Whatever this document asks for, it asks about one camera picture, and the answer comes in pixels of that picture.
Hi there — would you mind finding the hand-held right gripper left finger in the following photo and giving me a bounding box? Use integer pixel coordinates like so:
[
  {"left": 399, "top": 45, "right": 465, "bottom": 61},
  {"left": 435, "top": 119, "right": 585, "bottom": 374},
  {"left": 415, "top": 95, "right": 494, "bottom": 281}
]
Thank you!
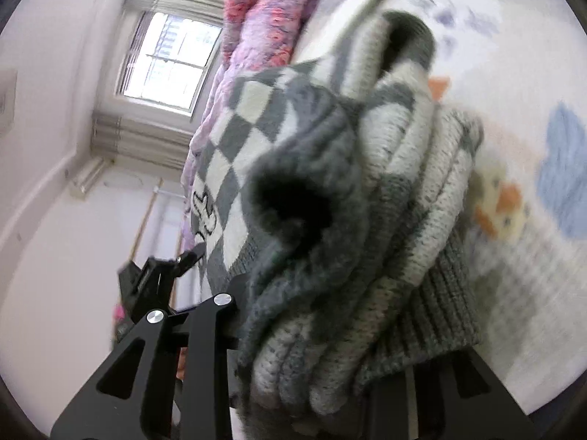
[{"left": 50, "top": 292, "right": 240, "bottom": 440}]

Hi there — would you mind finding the purple floral quilt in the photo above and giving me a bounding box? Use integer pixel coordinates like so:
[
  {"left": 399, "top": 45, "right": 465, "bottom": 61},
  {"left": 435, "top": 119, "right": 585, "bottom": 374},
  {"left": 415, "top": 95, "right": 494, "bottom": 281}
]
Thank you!
[{"left": 181, "top": 0, "right": 340, "bottom": 248}]

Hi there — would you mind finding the white air conditioner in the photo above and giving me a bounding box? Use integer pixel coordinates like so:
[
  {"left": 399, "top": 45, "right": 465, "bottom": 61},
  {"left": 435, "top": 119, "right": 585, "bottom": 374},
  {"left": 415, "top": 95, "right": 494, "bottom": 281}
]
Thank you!
[{"left": 71, "top": 158, "right": 108, "bottom": 200}]

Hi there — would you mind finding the bed with floral sheet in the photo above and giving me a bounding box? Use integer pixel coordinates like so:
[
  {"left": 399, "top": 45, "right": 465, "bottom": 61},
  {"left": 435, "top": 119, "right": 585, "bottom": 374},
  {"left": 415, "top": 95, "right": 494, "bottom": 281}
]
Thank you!
[{"left": 293, "top": 0, "right": 587, "bottom": 418}]

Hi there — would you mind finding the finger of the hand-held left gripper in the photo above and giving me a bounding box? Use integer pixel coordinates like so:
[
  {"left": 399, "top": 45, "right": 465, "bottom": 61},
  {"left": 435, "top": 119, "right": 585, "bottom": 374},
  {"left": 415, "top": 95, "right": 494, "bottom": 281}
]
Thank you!
[{"left": 118, "top": 244, "right": 207, "bottom": 331}]

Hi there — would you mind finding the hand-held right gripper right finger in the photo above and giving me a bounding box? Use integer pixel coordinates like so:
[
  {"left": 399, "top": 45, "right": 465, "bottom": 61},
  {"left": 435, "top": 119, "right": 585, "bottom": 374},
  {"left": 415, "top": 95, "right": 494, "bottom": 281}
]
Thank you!
[{"left": 367, "top": 346, "right": 539, "bottom": 440}]

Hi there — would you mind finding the wooden wall rail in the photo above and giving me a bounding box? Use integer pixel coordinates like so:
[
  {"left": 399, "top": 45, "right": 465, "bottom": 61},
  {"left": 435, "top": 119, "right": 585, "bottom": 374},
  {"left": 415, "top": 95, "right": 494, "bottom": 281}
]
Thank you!
[{"left": 131, "top": 178, "right": 163, "bottom": 257}]

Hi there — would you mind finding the barred window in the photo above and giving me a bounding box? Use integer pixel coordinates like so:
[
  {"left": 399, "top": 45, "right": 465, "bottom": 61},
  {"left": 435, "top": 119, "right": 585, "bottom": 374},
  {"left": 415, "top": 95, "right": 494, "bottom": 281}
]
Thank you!
[{"left": 121, "top": 9, "right": 225, "bottom": 115}]

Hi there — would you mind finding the grey white checkered cardigan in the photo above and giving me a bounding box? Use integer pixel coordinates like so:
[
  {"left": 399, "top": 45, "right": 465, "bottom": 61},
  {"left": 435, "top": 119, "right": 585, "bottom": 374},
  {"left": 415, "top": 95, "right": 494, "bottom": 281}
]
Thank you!
[{"left": 186, "top": 9, "right": 486, "bottom": 440}]

